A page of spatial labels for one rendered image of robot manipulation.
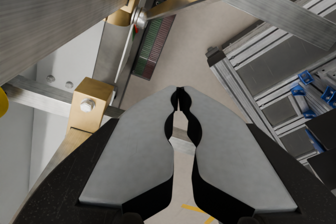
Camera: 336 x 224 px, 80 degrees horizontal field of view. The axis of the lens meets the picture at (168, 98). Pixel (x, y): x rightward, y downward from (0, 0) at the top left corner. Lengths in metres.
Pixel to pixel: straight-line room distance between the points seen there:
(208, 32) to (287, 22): 0.89
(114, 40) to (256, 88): 0.83
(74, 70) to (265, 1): 0.48
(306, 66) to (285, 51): 0.14
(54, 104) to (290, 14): 0.35
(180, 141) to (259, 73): 0.78
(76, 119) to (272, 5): 0.31
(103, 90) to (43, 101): 0.10
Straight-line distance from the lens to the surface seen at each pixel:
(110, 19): 0.26
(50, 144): 0.81
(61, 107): 0.37
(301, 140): 1.46
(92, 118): 0.35
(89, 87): 0.34
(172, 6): 0.17
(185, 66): 1.21
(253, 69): 1.06
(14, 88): 0.39
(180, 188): 1.98
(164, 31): 0.43
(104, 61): 0.47
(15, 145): 0.73
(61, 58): 0.60
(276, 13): 0.29
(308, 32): 0.31
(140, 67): 0.45
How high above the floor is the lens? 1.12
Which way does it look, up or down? 59 degrees down
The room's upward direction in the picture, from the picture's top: 178 degrees counter-clockwise
